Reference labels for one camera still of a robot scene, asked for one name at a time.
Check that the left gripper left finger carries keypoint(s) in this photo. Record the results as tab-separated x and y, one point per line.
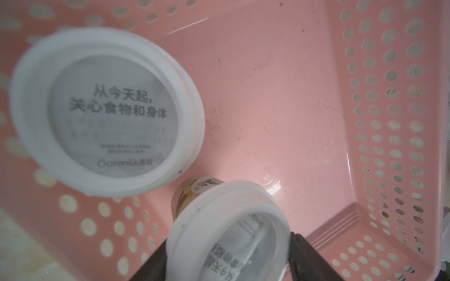
154	269

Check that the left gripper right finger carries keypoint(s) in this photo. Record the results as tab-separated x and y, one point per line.
306	264

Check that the yogurt cup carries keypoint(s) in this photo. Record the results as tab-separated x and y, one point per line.
106	112
226	231

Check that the pink perforated plastic basket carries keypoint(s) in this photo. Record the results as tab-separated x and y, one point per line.
338	109

